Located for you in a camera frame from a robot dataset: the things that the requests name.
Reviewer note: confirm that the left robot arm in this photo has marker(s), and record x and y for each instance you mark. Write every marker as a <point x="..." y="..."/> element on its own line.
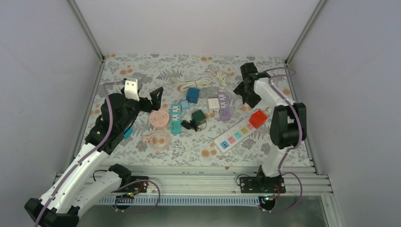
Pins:
<point x="66" y="202"/>

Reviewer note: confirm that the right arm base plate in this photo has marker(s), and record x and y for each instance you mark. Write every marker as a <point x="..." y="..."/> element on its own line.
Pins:
<point x="267" y="185"/>

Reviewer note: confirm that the dark green cube socket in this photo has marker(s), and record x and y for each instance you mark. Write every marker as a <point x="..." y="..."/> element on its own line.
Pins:
<point x="198" y="117"/>

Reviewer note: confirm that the blue flat square plug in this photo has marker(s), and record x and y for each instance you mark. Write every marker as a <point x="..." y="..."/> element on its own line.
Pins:
<point x="128" y="132"/>

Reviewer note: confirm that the white multicolour power strip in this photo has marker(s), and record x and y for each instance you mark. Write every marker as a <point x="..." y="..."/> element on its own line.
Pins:
<point x="237" y="133"/>

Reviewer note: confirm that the blue slotted cable duct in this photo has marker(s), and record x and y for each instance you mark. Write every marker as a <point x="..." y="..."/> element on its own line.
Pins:
<point x="166" y="200"/>

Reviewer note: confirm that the red cube socket adapter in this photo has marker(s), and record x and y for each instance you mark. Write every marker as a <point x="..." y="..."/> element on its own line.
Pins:
<point x="258" y="118"/>

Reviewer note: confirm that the teal power strip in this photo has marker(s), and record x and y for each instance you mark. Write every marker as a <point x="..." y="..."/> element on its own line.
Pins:
<point x="176" y="119"/>

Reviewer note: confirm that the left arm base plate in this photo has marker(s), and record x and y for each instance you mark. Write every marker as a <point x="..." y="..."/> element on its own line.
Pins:
<point x="139" y="187"/>

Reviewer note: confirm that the white cube socket adapter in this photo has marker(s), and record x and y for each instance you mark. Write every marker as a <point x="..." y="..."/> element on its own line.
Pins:
<point x="213" y="105"/>

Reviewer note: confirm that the pink round power socket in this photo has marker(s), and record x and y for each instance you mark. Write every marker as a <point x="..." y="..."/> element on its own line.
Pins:
<point x="159" y="119"/>

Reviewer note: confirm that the light blue small plug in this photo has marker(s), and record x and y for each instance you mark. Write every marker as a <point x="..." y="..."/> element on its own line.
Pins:
<point x="185" y="105"/>

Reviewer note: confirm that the dark blue cube socket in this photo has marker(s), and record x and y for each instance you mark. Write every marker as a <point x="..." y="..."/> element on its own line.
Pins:
<point x="192" y="95"/>

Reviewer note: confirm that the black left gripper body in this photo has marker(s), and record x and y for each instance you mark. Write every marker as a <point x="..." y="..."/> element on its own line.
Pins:
<point x="147" y="107"/>

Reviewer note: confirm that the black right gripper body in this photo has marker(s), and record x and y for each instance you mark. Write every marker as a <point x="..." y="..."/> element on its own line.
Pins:
<point x="248" y="95"/>

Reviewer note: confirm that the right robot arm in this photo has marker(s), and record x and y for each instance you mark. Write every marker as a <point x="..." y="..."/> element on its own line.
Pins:
<point x="287" y="128"/>

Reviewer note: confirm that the purple power strip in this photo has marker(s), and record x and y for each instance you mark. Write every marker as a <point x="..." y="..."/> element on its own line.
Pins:
<point x="224" y="111"/>

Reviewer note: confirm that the black plug adapter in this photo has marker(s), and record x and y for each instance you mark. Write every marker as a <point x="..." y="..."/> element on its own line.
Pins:
<point x="190" y="125"/>

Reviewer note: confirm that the aluminium rail base frame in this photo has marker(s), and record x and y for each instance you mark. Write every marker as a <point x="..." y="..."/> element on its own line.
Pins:
<point x="222" y="180"/>

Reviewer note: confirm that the floral patterned table mat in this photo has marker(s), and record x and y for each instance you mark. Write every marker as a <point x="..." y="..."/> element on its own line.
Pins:
<point x="189" y="148"/>

